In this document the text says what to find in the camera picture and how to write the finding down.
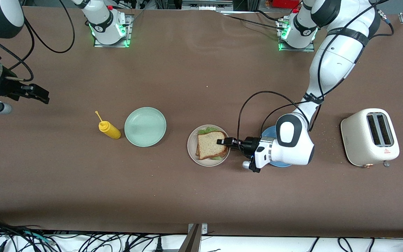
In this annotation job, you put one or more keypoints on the yellow mustard squeeze bottle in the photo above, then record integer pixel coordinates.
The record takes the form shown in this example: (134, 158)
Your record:
(110, 130)

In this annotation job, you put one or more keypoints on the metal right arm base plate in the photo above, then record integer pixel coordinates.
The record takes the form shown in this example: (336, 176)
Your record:
(130, 33)

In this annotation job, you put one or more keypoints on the black power plug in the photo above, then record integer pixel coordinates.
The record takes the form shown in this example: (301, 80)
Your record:
(158, 245)

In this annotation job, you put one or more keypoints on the mint green plate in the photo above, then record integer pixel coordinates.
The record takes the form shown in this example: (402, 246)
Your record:
(145, 126)

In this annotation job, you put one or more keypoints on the blue plate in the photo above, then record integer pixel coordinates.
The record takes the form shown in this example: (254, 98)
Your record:
(268, 132)

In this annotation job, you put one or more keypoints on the white two-slot toaster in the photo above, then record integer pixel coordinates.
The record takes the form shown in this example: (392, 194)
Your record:
(366, 140)

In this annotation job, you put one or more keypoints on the red box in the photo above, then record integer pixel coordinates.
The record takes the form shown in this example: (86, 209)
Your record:
(285, 3)

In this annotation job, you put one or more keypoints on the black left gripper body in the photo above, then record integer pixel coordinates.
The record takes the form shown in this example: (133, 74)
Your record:
(249, 144)

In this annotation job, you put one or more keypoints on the metal table edge bracket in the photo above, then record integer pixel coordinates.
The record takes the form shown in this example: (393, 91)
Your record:
(194, 239)

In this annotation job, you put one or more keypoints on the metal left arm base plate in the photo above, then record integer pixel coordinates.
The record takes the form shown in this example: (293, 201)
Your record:
(297, 49)

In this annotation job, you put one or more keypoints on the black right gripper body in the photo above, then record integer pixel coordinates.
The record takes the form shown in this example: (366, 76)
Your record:
(8, 88)

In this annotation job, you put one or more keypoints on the grey equipment box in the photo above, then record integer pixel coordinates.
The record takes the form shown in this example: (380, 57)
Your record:
(206, 4)

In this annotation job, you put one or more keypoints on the beige plate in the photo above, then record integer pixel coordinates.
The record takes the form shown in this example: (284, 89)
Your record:
(191, 150)

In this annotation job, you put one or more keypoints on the green lettuce leaf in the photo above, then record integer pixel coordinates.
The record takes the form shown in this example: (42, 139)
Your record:
(206, 130)

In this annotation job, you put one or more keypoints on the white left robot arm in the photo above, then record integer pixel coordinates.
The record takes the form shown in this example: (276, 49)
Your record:
(292, 143)

